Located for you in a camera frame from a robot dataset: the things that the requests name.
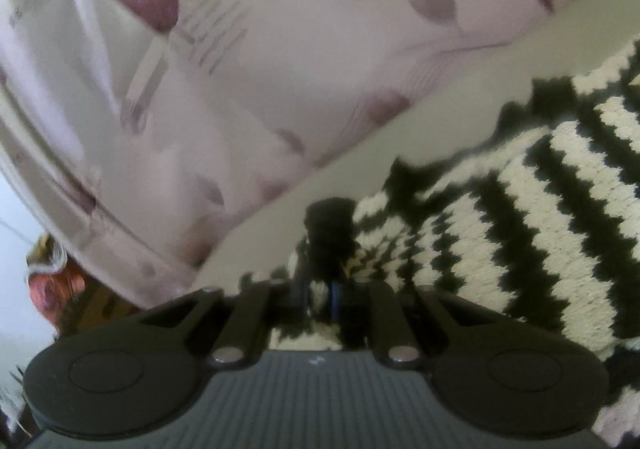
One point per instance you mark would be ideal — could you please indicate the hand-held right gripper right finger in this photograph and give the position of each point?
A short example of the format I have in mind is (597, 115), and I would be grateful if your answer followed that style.
(340, 301)

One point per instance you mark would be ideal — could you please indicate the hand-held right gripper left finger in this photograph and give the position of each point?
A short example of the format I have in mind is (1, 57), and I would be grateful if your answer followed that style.
(301, 285)

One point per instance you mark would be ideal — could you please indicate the black and white knitted sweater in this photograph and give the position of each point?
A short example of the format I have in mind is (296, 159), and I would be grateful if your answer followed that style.
(550, 229)

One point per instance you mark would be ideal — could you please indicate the leaf print sheer curtain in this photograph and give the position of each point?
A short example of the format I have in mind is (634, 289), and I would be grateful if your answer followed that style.
(300, 54)

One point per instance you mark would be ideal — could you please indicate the orange patterned cloth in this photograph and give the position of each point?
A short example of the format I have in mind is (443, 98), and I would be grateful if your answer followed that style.
(55, 286)

